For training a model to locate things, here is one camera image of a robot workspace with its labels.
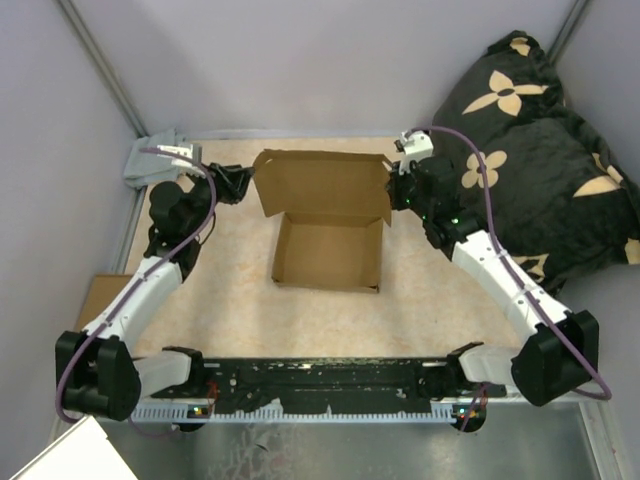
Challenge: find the black floral pillow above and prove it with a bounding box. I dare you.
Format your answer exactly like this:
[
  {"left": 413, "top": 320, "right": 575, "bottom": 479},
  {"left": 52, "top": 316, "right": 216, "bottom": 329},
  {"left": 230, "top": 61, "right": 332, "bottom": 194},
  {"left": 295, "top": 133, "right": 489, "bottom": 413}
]
[{"left": 432, "top": 31, "right": 639, "bottom": 291}]

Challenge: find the aluminium frame rail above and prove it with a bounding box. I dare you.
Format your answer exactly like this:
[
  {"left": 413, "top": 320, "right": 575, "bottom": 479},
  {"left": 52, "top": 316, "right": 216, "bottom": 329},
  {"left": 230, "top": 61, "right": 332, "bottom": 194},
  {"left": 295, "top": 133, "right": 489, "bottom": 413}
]
[{"left": 49, "top": 389, "right": 609, "bottom": 426}]

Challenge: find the white board corner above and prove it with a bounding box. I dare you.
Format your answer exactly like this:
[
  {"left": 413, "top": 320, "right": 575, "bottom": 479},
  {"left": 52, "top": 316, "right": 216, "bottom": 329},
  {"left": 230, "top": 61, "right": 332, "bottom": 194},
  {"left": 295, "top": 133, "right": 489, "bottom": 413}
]
[{"left": 1, "top": 416, "right": 136, "bottom": 479}]

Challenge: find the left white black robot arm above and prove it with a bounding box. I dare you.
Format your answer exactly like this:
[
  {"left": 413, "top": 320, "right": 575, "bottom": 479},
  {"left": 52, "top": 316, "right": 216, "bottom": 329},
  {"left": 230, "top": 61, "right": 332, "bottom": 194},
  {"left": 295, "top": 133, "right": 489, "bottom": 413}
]
[{"left": 55, "top": 163, "right": 255, "bottom": 423}]

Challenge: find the purple cable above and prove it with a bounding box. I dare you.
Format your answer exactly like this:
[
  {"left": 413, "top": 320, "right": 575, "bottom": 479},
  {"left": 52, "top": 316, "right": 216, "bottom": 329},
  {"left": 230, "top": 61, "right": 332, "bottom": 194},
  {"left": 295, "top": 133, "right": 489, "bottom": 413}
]
[
  {"left": 54, "top": 147, "right": 219, "bottom": 441},
  {"left": 409, "top": 125, "right": 614, "bottom": 434}
]

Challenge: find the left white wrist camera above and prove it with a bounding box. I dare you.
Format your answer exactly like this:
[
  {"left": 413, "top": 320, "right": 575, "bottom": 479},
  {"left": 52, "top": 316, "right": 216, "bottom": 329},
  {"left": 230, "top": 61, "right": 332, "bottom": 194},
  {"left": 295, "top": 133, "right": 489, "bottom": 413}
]
[{"left": 158, "top": 145, "right": 203, "bottom": 176}]

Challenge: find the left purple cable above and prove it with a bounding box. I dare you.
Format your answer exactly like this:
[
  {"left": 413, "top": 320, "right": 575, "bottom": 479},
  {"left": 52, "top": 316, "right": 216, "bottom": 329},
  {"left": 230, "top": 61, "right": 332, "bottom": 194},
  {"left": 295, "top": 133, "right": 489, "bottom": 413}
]
[{"left": 54, "top": 147, "right": 219, "bottom": 441}]

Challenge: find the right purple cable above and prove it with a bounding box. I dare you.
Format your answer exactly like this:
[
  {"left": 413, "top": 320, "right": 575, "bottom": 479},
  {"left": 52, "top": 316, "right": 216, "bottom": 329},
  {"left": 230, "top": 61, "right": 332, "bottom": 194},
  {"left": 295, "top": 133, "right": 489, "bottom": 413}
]
[{"left": 409, "top": 125, "right": 614, "bottom": 434}]

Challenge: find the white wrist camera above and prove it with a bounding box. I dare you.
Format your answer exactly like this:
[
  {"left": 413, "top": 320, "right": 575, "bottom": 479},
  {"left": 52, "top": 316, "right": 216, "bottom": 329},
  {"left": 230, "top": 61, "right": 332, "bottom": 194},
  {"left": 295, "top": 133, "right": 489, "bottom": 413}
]
[
  {"left": 394, "top": 130, "right": 434, "bottom": 175},
  {"left": 158, "top": 145, "right": 203, "bottom": 176}
]

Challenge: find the brown cardboard box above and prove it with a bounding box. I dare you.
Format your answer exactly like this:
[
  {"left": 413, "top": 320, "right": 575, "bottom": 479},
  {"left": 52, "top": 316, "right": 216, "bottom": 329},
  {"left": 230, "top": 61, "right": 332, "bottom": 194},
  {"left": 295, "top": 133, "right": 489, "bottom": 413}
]
[{"left": 253, "top": 149, "right": 391, "bottom": 293}]

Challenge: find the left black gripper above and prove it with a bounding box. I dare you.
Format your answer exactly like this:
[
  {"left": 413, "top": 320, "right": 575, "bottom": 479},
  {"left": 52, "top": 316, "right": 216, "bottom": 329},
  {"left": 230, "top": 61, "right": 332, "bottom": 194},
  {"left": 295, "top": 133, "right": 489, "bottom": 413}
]
[{"left": 182, "top": 163, "right": 255, "bottom": 237}]

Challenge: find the small folded cardboard box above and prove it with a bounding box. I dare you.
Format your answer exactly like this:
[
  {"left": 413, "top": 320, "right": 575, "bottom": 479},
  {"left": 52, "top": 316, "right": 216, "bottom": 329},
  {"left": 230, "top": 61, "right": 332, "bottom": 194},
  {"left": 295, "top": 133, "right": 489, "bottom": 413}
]
[{"left": 74, "top": 274, "right": 132, "bottom": 331}]

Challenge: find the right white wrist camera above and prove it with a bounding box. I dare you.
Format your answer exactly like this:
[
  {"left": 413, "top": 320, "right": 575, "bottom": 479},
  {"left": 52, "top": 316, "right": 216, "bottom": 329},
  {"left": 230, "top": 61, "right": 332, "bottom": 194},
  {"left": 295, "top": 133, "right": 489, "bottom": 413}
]
[{"left": 394, "top": 130, "right": 434, "bottom": 175}]

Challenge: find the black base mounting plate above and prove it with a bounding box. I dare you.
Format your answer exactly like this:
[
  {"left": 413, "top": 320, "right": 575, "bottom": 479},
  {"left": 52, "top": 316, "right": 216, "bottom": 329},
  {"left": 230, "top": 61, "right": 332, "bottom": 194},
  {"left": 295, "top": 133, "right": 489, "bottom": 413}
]
[{"left": 153, "top": 355, "right": 480, "bottom": 413}]

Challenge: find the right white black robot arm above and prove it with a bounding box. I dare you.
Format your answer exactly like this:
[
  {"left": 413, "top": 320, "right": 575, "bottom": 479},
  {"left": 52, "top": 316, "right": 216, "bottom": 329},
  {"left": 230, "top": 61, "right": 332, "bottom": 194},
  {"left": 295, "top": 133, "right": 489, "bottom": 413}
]
[{"left": 387, "top": 157, "right": 599, "bottom": 406}]

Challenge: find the grey folded cloth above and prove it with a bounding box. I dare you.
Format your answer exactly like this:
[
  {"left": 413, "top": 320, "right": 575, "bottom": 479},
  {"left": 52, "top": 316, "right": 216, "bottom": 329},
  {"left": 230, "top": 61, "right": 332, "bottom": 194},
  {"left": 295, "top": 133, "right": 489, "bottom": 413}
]
[{"left": 123, "top": 128, "right": 186, "bottom": 189}]

